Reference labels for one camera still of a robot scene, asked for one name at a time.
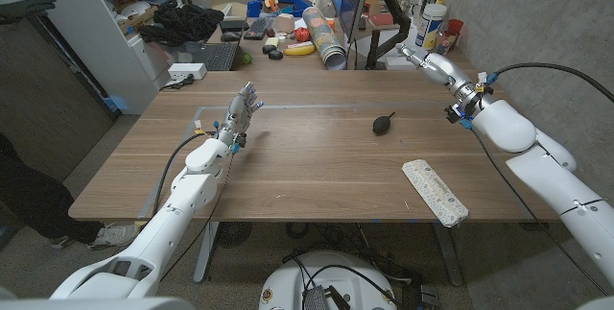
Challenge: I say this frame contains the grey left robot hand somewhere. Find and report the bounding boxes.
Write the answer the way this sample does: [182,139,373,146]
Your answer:
[218,82,266,151]

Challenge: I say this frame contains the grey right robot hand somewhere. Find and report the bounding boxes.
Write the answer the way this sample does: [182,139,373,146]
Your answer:
[395,42,482,110]

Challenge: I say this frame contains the person gloved hand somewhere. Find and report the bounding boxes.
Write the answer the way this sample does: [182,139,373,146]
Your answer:
[0,0,58,26]

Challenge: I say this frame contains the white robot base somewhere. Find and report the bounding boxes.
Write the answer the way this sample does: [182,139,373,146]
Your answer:
[258,250,398,310]

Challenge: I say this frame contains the black rubber air blower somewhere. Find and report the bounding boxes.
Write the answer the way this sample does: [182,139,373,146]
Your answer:
[371,110,397,136]

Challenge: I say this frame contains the clear plastic cup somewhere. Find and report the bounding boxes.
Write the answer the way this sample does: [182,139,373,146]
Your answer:
[435,29,457,56]

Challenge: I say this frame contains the white wipes canister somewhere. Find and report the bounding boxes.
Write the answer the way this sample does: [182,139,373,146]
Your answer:
[414,3,448,52]

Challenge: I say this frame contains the white flat box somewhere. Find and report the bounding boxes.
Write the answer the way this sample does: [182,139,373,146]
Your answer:
[385,55,419,71]

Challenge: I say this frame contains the black laptop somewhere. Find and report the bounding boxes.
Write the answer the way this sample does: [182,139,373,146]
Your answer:
[184,40,241,72]

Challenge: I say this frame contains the white power strip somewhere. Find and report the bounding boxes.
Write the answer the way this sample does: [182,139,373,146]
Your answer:
[167,62,208,82]

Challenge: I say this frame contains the white shelf unit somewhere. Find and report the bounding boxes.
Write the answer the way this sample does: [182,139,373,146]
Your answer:
[9,0,183,115]

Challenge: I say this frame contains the yellow banana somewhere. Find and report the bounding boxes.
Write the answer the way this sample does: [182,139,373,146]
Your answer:
[283,43,317,57]

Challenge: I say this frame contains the black keyboard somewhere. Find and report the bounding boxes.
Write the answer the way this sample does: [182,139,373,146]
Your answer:
[243,15,270,41]

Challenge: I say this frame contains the beige cup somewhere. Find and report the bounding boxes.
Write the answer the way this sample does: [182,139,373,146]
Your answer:
[275,12,296,35]

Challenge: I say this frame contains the black crumpled cloth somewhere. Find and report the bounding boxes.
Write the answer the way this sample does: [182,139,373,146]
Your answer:
[137,2,225,47]

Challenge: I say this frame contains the colourful printed cylinder tube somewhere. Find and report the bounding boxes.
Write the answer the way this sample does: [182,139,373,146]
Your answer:
[301,6,348,71]

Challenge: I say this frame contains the black round floor fan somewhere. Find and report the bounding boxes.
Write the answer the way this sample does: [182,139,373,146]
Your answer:
[214,222,254,249]

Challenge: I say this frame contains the blue plastic bin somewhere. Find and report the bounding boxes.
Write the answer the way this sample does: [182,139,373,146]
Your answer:
[247,0,313,18]

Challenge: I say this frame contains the grey metal table leg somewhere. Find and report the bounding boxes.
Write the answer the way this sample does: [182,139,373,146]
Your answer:
[192,222,220,284]
[434,223,464,287]

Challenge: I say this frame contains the grey white sneaker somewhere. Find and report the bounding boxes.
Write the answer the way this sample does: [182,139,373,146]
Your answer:
[88,222,141,251]

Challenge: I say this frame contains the person leg black trousers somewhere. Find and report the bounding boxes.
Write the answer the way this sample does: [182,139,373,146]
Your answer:
[0,131,105,247]

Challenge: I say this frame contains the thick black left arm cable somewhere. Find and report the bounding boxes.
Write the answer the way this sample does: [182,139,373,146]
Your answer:
[149,130,220,218]

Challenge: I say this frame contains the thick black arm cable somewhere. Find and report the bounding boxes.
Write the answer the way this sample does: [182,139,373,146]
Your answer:
[149,130,220,218]
[492,61,614,105]

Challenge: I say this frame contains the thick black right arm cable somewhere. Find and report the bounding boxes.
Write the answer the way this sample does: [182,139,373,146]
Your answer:
[492,61,614,105]

